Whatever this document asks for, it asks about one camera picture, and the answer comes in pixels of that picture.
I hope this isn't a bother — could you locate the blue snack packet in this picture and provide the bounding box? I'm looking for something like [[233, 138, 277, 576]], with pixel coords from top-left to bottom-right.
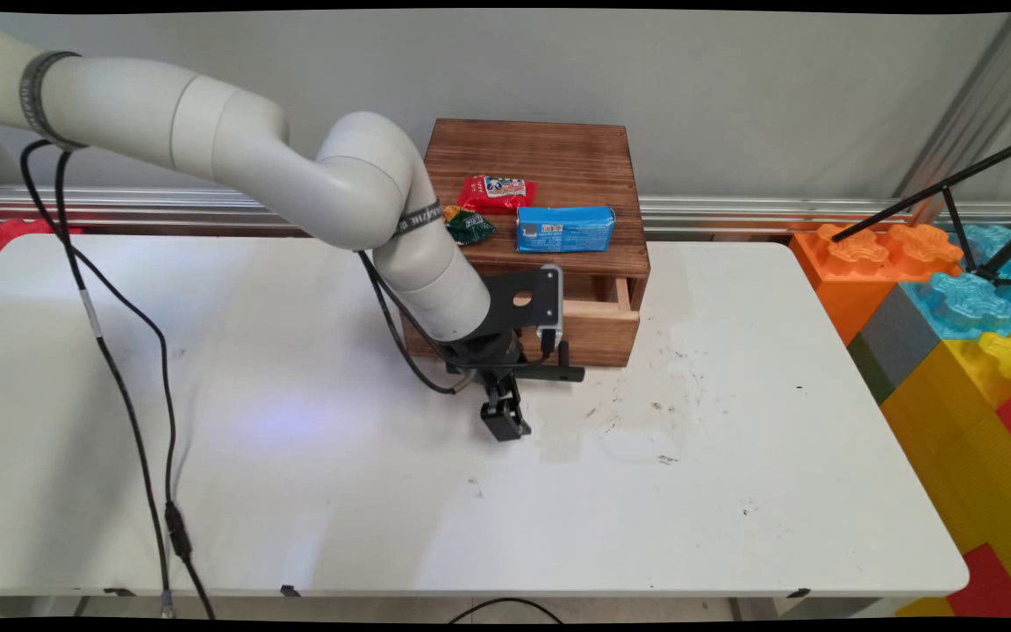
[[515, 205, 618, 254]]

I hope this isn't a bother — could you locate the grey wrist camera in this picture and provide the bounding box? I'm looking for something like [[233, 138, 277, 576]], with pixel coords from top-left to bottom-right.
[[537, 262, 565, 352]]

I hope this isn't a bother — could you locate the black cable loop under table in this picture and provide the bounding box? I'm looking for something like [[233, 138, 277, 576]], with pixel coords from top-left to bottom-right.
[[448, 598, 564, 625]]

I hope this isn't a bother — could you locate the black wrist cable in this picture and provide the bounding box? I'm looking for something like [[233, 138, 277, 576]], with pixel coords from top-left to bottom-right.
[[356, 249, 559, 396]]

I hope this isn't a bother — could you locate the wooden drawer with black handle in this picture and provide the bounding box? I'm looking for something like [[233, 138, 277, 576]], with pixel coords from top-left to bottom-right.
[[446, 274, 649, 384]]

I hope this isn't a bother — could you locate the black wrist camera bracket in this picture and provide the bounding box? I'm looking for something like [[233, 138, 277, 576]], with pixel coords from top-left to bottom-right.
[[463, 267, 559, 345]]

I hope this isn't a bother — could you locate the red snack packet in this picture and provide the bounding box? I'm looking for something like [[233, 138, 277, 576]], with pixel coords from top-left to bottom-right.
[[457, 175, 538, 215]]

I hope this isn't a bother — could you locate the horizontal aluminium rail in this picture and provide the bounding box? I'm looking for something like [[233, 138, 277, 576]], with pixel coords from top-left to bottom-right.
[[0, 184, 1011, 240]]

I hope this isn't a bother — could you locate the orange giant toy brick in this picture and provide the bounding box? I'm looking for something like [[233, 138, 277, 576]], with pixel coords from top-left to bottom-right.
[[788, 224, 964, 348]]

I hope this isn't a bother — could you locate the black cable with inline connector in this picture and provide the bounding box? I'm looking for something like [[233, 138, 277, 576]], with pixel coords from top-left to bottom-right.
[[19, 140, 217, 620]]

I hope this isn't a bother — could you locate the dark green giant toy brick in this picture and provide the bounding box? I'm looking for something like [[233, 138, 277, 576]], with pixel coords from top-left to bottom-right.
[[846, 334, 898, 407]]

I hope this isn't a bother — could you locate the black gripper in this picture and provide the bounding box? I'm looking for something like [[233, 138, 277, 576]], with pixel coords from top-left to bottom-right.
[[447, 328, 532, 442]]

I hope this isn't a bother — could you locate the brown wooden drawer cabinet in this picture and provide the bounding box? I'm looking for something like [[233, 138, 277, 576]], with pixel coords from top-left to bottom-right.
[[400, 119, 652, 359]]

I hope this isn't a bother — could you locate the black velcro strap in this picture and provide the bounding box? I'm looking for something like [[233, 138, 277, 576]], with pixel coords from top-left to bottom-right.
[[394, 199, 445, 239], [19, 50, 87, 152]]

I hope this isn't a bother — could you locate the grey giant toy brick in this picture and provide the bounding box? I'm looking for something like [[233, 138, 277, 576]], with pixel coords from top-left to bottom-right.
[[857, 284, 938, 392]]

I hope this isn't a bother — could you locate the green yellow snack packet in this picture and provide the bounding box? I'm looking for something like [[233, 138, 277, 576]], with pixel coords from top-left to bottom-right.
[[442, 205, 498, 246]]

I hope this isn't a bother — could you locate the thin black cable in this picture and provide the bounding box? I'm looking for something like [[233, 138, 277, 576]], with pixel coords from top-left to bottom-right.
[[53, 147, 176, 617]]

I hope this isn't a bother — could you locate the translucent blue giant toy brick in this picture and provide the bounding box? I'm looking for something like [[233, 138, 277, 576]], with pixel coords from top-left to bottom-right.
[[899, 225, 1011, 343]]

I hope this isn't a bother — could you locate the black tripod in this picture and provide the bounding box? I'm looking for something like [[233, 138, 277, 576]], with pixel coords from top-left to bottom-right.
[[830, 132, 1011, 291]]

